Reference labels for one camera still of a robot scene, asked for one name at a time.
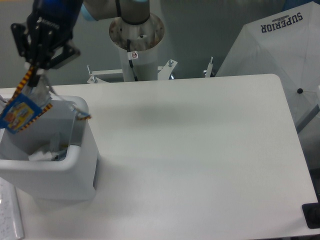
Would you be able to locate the white paper sheet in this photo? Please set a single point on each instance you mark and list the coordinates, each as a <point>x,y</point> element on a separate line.
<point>11,226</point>

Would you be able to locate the white metal base frame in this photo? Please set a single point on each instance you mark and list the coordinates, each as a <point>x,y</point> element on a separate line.
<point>165,72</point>

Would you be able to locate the white Superior umbrella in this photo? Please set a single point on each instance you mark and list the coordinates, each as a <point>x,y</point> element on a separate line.
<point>286,44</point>

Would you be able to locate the white trash can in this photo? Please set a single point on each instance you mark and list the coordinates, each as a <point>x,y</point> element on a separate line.
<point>73,176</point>

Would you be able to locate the black device at edge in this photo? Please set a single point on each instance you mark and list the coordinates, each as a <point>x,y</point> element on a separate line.
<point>311,213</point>

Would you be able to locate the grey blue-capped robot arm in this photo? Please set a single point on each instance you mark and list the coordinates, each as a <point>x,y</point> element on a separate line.
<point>133,12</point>

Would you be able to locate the blue snack wrapper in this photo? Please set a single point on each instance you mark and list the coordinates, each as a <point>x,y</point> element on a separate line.
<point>31,99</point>

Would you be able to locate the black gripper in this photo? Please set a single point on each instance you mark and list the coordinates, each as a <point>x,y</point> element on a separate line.
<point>44,38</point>

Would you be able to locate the white crumpled tissue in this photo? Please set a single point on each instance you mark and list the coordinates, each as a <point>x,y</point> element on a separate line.
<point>48,152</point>

